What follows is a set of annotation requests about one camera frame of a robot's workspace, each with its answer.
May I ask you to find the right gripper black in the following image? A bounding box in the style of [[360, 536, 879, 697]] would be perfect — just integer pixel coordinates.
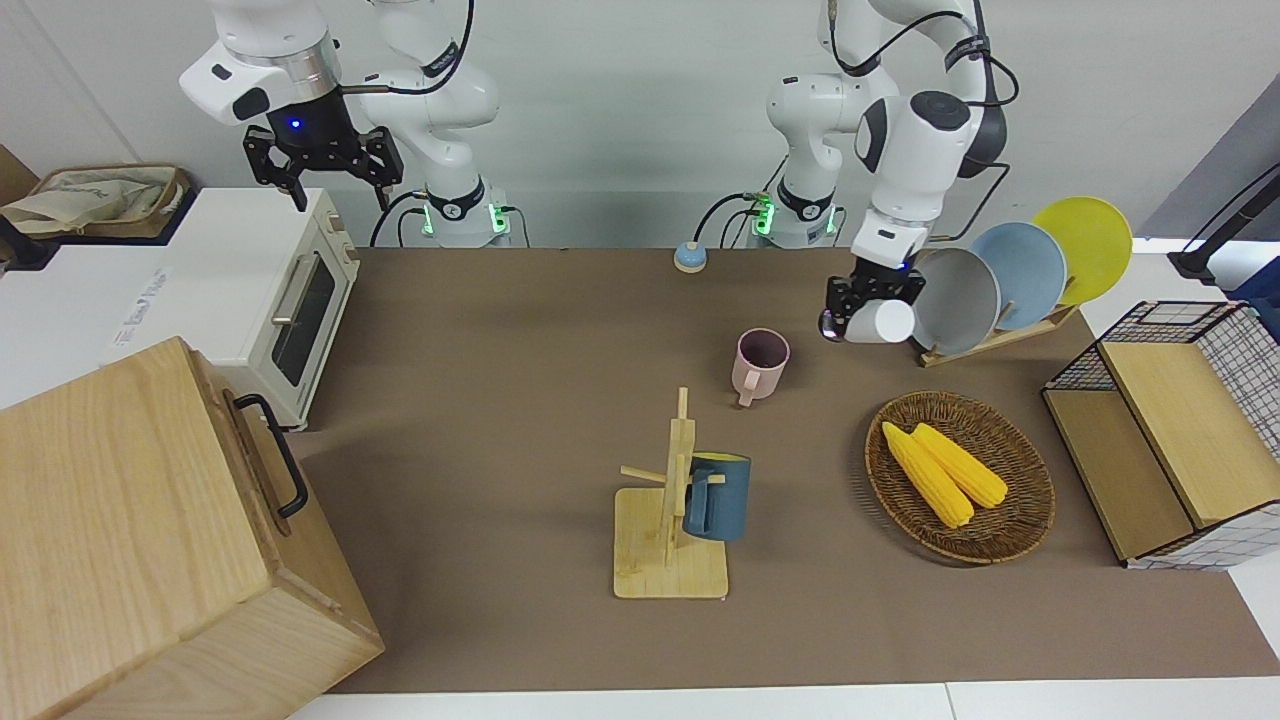
[[245, 95, 404, 211]]

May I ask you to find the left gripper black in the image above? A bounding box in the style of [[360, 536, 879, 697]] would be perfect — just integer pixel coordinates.
[[826, 255, 926, 319]]

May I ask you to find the pink mug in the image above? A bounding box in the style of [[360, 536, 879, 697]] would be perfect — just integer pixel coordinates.
[[732, 328, 792, 408]]

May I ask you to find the grey plate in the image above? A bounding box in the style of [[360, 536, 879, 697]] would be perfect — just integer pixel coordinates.
[[912, 247, 1002, 356]]

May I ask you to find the wooden plate rack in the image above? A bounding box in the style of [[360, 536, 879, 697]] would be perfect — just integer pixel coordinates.
[[918, 303, 1081, 368]]

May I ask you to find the white toaster oven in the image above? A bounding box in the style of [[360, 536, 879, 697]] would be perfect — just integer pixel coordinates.
[[95, 187, 361, 433]]

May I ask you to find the light blue plate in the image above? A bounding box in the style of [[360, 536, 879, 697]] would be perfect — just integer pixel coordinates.
[[970, 222, 1069, 332]]

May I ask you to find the yellow corn cob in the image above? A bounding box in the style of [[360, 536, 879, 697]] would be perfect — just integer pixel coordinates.
[[912, 423, 1009, 509], [882, 421, 975, 529]]

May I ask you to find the yellow plate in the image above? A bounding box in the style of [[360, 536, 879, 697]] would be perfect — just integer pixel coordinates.
[[1032, 196, 1134, 307]]

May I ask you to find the beige paper bag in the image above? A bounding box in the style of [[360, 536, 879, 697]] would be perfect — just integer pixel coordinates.
[[5, 170, 171, 236]]

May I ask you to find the brown table mat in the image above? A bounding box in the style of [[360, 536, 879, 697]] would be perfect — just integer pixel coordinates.
[[290, 247, 1280, 694]]

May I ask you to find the dark blue mug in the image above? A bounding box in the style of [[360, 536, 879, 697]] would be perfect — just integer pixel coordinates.
[[683, 454, 751, 544]]

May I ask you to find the brown wicker basket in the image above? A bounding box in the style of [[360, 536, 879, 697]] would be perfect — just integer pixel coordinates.
[[865, 391, 1057, 566]]

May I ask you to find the wooden mug rack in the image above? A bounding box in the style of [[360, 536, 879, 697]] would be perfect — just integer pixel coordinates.
[[613, 388, 730, 601]]

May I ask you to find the dark blue box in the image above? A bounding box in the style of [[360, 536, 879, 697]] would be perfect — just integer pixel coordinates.
[[1232, 270, 1280, 336]]

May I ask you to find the wooden cabinet box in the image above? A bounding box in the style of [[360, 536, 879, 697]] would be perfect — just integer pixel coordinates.
[[0, 336, 386, 720]]

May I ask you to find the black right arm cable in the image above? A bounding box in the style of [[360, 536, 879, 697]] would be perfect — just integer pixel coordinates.
[[338, 0, 476, 97]]

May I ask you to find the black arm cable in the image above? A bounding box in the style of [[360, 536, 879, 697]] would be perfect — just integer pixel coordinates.
[[826, 0, 1021, 244], [338, 0, 476, 97]]

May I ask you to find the black base power cable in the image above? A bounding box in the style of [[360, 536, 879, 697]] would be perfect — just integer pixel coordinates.
[[695, 190, 776, 248], [368, 190, 433, 248]]

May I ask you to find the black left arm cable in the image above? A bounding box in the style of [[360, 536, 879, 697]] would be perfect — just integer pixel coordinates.
[[826, 0, 1021, 244]]

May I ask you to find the black cabinet handle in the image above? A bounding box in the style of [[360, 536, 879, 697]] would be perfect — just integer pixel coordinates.
[[234, 393, 309, 519]]

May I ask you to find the wire mesh wooden shelf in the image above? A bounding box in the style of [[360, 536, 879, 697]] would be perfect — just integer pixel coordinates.
[[1042, 301, 1280, 571]]

